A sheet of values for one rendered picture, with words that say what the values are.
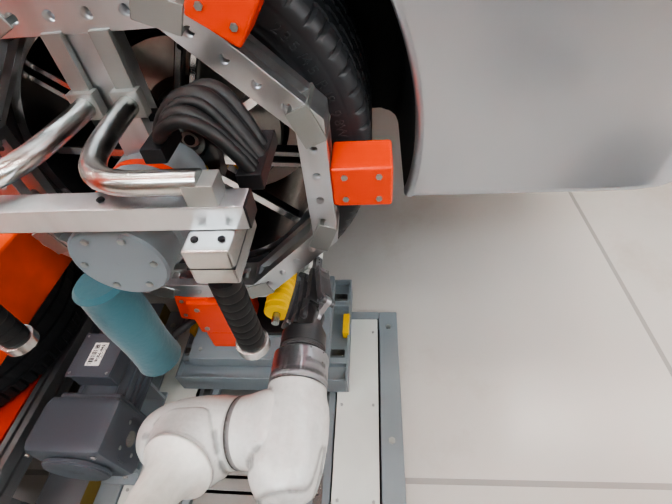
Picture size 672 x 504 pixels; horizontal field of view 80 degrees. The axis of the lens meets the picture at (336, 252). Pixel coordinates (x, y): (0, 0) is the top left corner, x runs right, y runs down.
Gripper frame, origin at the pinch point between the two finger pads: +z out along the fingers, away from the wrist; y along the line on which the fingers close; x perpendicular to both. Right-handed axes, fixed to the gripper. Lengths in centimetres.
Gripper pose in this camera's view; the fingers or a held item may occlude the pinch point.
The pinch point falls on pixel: (314, 260)
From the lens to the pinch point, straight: 79.0
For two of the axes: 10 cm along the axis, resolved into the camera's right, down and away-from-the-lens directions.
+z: 0.6, -7.3, 6.8
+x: -7.6, -4.7, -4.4
